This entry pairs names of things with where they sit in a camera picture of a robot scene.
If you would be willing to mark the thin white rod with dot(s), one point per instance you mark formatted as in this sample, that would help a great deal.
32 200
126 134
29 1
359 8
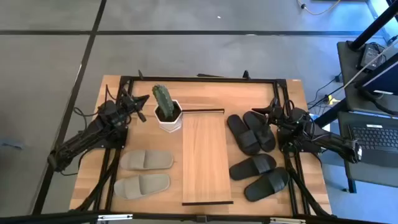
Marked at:
373 62

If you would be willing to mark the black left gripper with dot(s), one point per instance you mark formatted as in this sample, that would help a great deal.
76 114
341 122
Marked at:
130 109

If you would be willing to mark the dark computer monitor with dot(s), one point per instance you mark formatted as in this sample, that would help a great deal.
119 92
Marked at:
385 79

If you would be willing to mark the beige slide sandal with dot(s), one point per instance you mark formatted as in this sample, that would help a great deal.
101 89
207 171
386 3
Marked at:
146 159
140 186

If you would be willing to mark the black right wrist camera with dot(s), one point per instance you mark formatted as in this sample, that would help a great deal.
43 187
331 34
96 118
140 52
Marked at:
276 102

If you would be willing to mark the dark diagonal support bar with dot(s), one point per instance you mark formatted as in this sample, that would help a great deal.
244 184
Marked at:
329 113

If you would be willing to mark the green cactus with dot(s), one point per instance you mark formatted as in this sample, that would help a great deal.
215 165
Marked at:
163 101

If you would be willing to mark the black aluminium table frame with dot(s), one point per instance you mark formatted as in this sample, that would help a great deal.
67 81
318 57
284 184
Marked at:
202 79

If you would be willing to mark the black power adapter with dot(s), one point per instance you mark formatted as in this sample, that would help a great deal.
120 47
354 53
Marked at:
368 54

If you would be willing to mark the black stand pole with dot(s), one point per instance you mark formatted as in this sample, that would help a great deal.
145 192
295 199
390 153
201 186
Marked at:
373 26

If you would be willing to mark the dark laptop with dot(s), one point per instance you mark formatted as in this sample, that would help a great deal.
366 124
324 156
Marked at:
376 140

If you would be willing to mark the yellow plug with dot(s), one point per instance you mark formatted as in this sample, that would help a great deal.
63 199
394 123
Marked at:
332 100

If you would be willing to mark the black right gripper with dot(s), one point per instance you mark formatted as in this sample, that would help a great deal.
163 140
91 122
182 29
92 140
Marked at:
280 116

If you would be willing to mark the grey desk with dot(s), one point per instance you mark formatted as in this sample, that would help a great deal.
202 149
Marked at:
345 71

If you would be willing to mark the white hexagonal plant pot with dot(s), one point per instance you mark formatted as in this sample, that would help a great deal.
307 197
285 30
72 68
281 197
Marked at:
169 126

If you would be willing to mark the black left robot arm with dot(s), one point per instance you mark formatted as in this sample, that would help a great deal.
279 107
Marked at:
77 140

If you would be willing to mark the black slide sandal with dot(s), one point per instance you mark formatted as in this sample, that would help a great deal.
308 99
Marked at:
252 167
253 121
244 137
265 185

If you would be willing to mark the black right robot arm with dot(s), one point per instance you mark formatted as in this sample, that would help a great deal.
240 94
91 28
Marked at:
329 141

